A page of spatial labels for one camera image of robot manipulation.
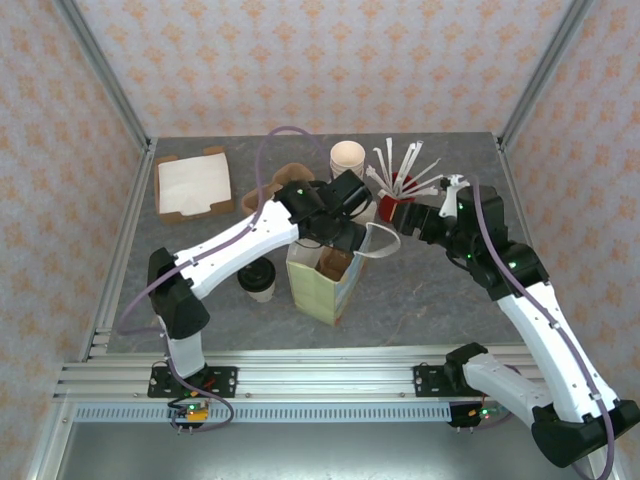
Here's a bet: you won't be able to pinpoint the brown pulp cup carrier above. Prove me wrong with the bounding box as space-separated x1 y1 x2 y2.
315 245 357 282

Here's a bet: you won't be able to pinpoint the landscape print paper gift bag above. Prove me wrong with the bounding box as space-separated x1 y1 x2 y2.
285 222 401 327

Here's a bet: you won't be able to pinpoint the black plastic cup lid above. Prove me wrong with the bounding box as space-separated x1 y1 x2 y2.
236 258 278 294

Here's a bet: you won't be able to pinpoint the single paper coffee cup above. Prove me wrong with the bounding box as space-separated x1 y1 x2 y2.
245 277 279 305

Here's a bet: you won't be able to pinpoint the stack of paper coffee cups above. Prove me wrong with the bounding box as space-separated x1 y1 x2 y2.
328 140 366 181

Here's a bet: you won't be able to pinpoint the red plastic straw holder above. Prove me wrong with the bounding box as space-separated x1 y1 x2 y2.
376 171 417 222

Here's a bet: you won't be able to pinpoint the stack of pulp cup carriers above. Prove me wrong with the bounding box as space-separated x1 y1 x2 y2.
241 162 317 217

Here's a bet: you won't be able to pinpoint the white paper napkins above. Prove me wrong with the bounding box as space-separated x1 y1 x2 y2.
158 152 234 217

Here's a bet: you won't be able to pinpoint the brown cardboard napkin box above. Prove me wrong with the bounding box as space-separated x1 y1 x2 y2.
154 144 236 226

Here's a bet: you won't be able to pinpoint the grey metal base panel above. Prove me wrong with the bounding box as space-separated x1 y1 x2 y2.
54 422 596 480

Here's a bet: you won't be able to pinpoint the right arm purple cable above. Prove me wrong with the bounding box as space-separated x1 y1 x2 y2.
467 174 621 480

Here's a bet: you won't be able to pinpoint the aluminium side frame rail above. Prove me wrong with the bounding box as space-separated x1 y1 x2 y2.
27 137 159 480
492 132 624 480

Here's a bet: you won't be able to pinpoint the aluminium frame post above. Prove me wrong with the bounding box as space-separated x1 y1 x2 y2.
54 0 154 151
497 0 586 151

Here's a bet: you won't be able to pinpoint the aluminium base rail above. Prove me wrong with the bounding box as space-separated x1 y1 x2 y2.
52 349 551 404

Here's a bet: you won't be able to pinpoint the grey slotted cable duct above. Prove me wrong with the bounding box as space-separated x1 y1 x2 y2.
74 403 516 425

